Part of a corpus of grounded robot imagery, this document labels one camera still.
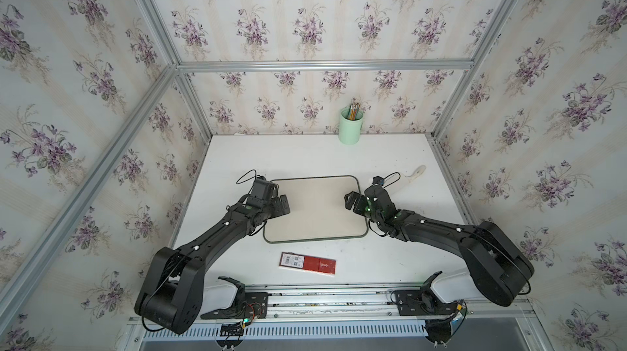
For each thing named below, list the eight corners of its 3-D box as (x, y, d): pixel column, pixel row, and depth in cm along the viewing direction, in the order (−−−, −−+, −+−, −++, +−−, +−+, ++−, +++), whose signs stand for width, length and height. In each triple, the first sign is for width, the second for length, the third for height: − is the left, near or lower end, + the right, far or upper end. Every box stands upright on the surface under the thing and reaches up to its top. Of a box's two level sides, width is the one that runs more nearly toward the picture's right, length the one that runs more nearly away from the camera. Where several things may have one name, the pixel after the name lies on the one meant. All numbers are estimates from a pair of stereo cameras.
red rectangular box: (278, 267, 83) (277, 265, 81) (281, 253, 86) (280, 251, 84) (334, 275, 81) (335, 273, 79) (335, 260, 84) (336, 258, 83)
